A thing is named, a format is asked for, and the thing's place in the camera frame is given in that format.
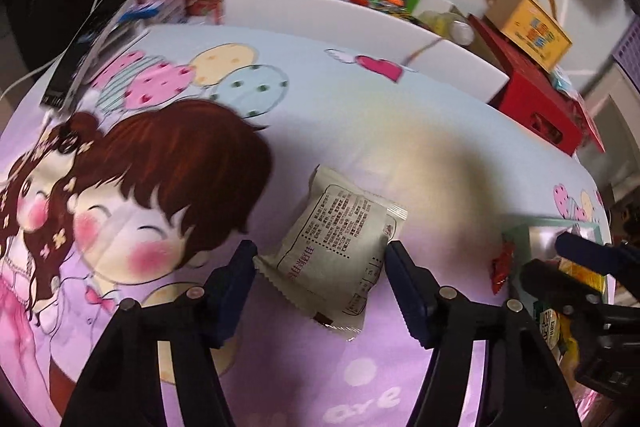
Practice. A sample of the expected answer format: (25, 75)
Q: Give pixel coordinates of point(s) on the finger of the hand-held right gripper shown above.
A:
(550, 282)
(575, 246)

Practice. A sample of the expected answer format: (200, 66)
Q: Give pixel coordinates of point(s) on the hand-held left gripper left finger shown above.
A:
(235, 292)

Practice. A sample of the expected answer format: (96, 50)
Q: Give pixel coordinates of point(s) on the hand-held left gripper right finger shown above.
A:
(407, 292)

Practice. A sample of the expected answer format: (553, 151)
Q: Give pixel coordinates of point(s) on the white box with teal rim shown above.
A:
(535, 237)

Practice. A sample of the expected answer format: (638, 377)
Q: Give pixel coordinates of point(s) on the white green biscuit packet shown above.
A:
(547, 324)

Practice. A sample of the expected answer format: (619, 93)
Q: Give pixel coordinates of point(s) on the small red candy wrapper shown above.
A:
(502, 267)

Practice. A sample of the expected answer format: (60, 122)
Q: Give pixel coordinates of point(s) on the pale grey printed snack packet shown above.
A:
(335, 247)

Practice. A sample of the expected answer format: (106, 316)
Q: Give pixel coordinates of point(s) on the white shelf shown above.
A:
(615, 107)

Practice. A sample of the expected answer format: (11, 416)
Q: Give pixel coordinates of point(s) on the red gift box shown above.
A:
(530, 97)

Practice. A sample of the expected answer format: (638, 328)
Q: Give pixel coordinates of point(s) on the light blue packet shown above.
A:
(562, 82)

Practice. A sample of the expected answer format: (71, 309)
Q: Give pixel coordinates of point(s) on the cartoon printed blanket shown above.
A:
(350, 132)

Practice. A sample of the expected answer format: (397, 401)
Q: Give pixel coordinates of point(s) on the purple plastic basket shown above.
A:
(627, 57)

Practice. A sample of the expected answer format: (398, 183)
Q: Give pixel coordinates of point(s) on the clear round ball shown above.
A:
(460, 31)

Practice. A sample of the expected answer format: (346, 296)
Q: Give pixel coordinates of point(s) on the smartphone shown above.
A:
(85, 52)

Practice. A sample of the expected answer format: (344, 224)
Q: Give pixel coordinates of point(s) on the white cardboard box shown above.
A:
(310, 12)

